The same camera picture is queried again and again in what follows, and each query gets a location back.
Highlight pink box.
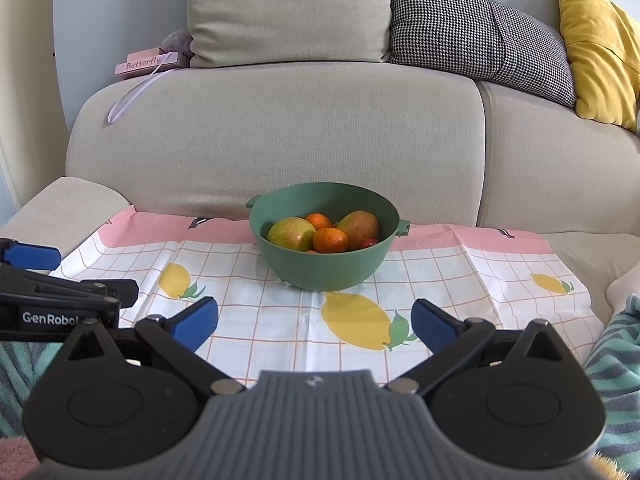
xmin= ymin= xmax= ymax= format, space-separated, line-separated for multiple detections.
xmin=115 ymin=46 xmax=182 ymax=79

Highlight person's leg striped pants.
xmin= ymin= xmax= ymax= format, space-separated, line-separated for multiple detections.
xmin=582 ymin=292 xmax=640 ymax=462
xmin=0 ymin=337 xmax=67 ymax=442

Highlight beige cushion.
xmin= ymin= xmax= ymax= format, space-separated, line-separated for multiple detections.
xmin=186 ymin=0 xmax=392 ymax=70

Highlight cream door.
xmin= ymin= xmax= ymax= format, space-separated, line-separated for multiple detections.
xmin=0 ymin=0 xmax=69 ymax=231

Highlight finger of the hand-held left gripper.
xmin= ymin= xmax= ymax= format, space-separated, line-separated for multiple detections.
xmin=0 ymin=264 xmax=140 ymax=311
xmin=0 ymin=238 xmax=63 ymax=272

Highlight large yellow-green apple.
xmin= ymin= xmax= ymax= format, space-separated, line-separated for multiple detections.
xmin=336 ymin=210 xmax=381 ymax=251

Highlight yellow cushion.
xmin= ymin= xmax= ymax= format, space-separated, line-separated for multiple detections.
xmin=554 ymin=0 xmax=640 ymax=135

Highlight beige sofa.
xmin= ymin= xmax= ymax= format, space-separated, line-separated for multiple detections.
xmin=0 ymin=60 xmax=640 ymax=346

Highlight checked lemon print cloth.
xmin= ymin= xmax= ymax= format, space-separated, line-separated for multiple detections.
xmin=47 ymin=205 xmax=607 ymax=386

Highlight person's right leg striped pants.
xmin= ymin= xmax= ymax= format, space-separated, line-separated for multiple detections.
xmin=582 ymin=292 xmax=640 ymax=462

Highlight houndstooth cushion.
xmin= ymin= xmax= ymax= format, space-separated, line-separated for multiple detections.
xmin=387 ymin=0 xmax=577 ymax=109

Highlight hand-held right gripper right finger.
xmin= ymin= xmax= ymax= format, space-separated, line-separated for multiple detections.
xmin=383 ymin=297 xmax=571 ymax=395

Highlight grey plush toy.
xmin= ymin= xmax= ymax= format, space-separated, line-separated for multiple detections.
xmin=160 ymin=29 xmax=194 ymax=69

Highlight green colander bowl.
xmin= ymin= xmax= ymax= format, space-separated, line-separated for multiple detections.
xmin=245 ymin=182 xmax=412 ymax=293

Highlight person's left leg striped pants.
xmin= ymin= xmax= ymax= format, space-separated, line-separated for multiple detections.
xmin=0 ymin=337 xmax=67 ymax=442

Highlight yellow green pear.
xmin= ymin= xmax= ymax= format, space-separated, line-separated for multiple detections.
xmin=266 ymin=216 xmax=317 ymax=253

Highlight yellow fluffy plush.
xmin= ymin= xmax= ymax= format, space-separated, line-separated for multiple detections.
xmin=589 ymin=452 xmax=629 ymax=480

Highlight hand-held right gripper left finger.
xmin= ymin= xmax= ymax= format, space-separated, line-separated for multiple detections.
xmin=65 ymin=296 xmax=246 ymax=396

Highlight white strap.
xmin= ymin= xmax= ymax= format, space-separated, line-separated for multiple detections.
xmin=107 ymin=62 xmax=169 ymax=125

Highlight pink fluffy blanket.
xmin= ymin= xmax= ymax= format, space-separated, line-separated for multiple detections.
xmin=0 ymin=435 xmax=44 ymax=480

